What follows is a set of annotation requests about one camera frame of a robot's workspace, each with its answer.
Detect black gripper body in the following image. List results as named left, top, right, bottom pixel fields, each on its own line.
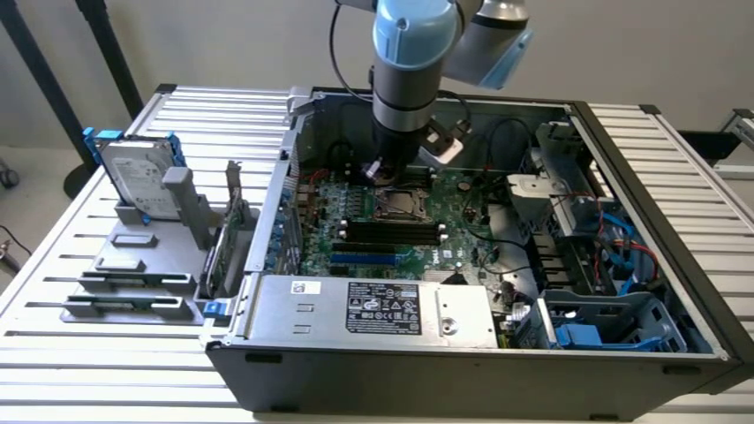
left=359, top=123, right=430, bottom=188

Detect CPU socket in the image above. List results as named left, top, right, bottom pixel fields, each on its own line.
left=370, top=186, right=436, bottom=223

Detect black RAM slots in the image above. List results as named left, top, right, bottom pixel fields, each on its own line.
left=347, top=218, right=442, bottom=246

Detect green motherboard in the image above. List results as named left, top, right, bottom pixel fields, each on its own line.
left=286, top=165, right=508, bottom=285

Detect black expansion slot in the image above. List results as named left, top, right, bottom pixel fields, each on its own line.
left=330, top=240, right=399, bottom=255

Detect blue expansion slot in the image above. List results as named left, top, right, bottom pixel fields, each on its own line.
left=328, top=252, right=398, bottom=267

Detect green graphics card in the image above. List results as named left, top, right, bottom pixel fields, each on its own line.
left=199, top=159, right=248, bottom=298

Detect silver power supply unit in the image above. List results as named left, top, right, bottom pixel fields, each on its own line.
left=243, top=274, right=503, bottom=350

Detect hard disk in blue carrier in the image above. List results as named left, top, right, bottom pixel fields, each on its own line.
left=81, top=126, right=188, bottom=222

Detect grey parts rack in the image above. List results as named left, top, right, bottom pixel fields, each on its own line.
left=60, top=166, right=262, bottom=325

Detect open black PC case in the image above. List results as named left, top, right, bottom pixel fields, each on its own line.
left=197, top=86, right=746, bottom=414

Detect blue drive latch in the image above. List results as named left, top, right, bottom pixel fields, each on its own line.
left=554, top=323, right=605, bottom=350

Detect black stand pole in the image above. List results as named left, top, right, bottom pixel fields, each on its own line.
left=0, top=0, right=96, bottom=178

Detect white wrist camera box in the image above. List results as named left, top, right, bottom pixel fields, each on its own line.
left=418, top=119, right=472, bottom=167

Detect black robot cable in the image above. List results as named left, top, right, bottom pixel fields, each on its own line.
left=327, top=0, right=375, bottom=105

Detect red SATA wire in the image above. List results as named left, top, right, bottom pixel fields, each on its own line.
left=595, top=208, right=659, bottom=284

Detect blue SATA wire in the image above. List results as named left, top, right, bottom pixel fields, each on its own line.
left=606, top=209, right=657, bottom=296

